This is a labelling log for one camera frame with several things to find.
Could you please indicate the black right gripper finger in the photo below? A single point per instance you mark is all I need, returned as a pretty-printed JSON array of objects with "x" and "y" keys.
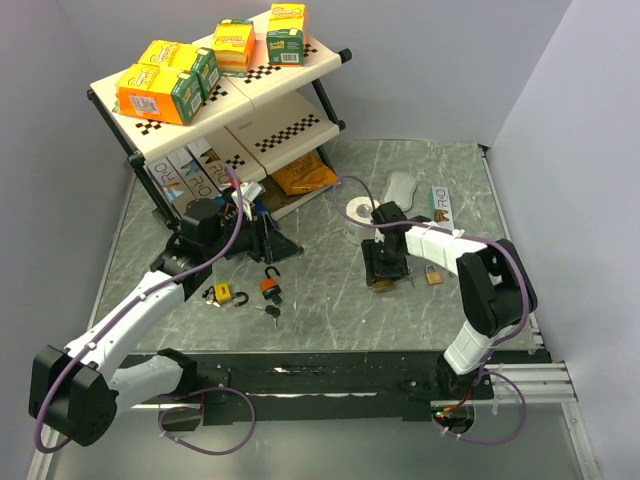
[
  {"x": 369, "y": 249},
  {"x": 394, "y": 273}
]

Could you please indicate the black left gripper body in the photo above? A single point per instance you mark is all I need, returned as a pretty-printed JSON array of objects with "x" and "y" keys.
[{"x": 247, "y": 238}]

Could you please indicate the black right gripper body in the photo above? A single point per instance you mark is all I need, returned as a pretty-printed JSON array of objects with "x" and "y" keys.
[{"x": 383, "y": 252}]

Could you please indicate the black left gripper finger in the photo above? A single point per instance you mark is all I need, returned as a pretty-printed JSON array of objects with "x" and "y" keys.
[
  {"x": 261, "y": 250},
  {"x": 280, "y": 247}
]

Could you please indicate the long shackle brass padlock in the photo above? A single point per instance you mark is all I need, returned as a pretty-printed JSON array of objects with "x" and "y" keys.
[{"x": 383, "y": 285}]

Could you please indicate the orange padlock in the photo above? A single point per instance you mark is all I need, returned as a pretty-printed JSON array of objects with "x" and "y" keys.
[{"x": 270, "y": 288}]

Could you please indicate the small brass padlock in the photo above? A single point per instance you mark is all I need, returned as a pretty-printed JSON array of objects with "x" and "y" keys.
[{"x": 433, "y": 276}]

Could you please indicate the black head key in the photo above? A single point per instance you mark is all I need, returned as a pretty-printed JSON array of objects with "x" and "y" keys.
[{"x": 273, "y": 310}]

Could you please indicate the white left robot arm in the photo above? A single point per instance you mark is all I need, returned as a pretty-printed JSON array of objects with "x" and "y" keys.
[{"x": 80, "y": 389}]

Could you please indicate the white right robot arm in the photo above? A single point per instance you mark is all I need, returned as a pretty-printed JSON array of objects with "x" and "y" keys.
[{"x": 497, "y": 295}]

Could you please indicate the white toilet paper roll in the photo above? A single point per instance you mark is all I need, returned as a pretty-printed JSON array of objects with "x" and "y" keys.
[{"x": 360, "y": 209}]

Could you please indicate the yellow padlock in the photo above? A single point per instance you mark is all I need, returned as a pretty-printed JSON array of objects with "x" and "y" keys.
[{"x": 221, "y": 294}]

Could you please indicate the teal white RIO box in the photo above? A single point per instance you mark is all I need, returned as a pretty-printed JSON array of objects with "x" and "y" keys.
[{"x": 442, "y": 213}]

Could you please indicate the middle RIO box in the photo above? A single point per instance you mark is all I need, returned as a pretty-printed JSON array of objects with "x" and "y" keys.
[{"x": 192, "y": 175}]

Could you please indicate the orange honey dijon bag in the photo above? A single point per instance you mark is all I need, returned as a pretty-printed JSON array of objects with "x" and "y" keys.
[{"x": 305, "y": 174}]

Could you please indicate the right RIO box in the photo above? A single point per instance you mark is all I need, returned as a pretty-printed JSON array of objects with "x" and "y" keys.
[{"x": 211, "y": 163}]

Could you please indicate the beige two tier shelf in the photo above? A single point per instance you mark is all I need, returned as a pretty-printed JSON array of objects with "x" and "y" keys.
[{"x": 257, "y": 124}]

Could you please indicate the front orange sponge box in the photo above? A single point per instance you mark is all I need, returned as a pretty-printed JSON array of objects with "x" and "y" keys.
[{"x": 159, "y": 93}]

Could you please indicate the rear yellow sponge box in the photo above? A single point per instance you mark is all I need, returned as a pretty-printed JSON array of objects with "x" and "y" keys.
[{"x": 186, "y": 57}]

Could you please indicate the yellow orange sponge pack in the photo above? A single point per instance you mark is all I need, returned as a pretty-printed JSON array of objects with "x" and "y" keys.
[{"x": 233, "y": 44}]

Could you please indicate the green yellow sponge box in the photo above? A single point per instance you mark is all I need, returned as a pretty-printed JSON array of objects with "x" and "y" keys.
[{"x": 286, "y": 34}]

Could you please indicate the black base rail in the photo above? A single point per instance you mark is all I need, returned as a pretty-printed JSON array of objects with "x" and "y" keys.
[{"x": 326, "y": 385}]

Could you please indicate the aluminium frame rail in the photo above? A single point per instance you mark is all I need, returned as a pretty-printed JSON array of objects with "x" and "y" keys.
[{"x": 540, "y": 383}]

